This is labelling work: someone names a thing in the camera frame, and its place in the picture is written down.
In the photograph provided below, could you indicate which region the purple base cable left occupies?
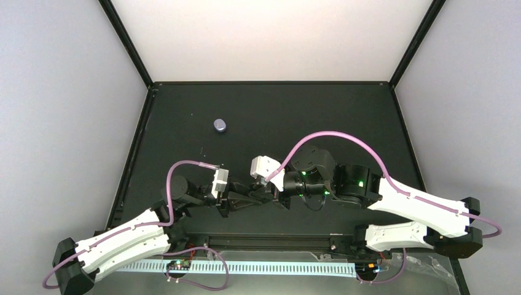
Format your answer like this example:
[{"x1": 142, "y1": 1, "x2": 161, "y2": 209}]
[{"x1": 165, "y1": 246, "x2": 230, "y2": 292}]

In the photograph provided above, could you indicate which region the black earbud charging case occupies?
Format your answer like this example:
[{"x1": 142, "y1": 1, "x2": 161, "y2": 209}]
[{"x1": 248, "y1": 188, "x2": 273, "y2": 203}]

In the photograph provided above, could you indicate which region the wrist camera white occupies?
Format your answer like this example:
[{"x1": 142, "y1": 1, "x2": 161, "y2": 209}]
[
  {"x1": 249, "y1": 155, "x2": 285, "y2": 192},
  {"x1": 211, "y1": 168, "x2": 229, "y2": 199}
]

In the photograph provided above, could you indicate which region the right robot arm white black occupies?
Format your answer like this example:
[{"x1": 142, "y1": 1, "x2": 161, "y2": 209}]
[{"x1": 257, "y1": 145, "x2": 484, "y2": 259}]

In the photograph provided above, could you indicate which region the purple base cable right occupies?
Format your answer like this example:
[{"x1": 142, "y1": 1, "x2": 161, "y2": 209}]
[{"x1": 356, "y1": 248, "x2": 408, "y2": 285}]

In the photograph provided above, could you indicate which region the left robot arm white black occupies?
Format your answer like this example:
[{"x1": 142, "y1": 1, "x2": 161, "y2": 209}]
[{"x1": 52, "y1": 176, "x2": 269, "y2": 294}]

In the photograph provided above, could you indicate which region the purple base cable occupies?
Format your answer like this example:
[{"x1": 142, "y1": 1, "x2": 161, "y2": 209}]
[
  {"x1": 356, "y1": 248, "x2": 408, "y2": 285},
  {"x1": 165, "y1": 246, "x2": 230, "y2": 292}
]

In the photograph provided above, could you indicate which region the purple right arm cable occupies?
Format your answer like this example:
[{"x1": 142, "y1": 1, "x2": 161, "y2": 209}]
[{"x1": 264, "y1": 131, "x2": 503, "y2": 239}]

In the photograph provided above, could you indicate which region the lilac earbud charging case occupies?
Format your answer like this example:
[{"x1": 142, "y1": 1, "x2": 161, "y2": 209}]
[{"x1": 213, "y1": 118, "x2": 227, "y2": 133}]

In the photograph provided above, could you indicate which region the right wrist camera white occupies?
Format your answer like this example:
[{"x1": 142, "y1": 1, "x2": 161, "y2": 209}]
[{"x1": 249, "y1": 155, "x2": 285, "y2": 192}]

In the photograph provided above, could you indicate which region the white slotted cable duct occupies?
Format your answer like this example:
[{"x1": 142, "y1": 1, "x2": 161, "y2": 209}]
[{"x1": 119, "y1": 259, "x2": 356, "y2": 278}]

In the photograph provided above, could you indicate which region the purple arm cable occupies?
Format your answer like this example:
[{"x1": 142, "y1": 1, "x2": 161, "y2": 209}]
[
  {"x1": 264, "y1": 131, "x2": 503, "y2": 239},
  {"x1": 42, "y1": 160, "x2": 221, "y2": 290}
]

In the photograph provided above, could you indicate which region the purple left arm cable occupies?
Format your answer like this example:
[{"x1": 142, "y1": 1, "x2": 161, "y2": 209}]
[{"x1": 42, "y1": 160, "x2": 221, "y2": 290}]

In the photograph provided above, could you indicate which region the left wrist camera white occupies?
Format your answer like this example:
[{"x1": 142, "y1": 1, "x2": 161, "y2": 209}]
[{"x1": 211, "y1": 168, "x2": 229, "y2": 199}]

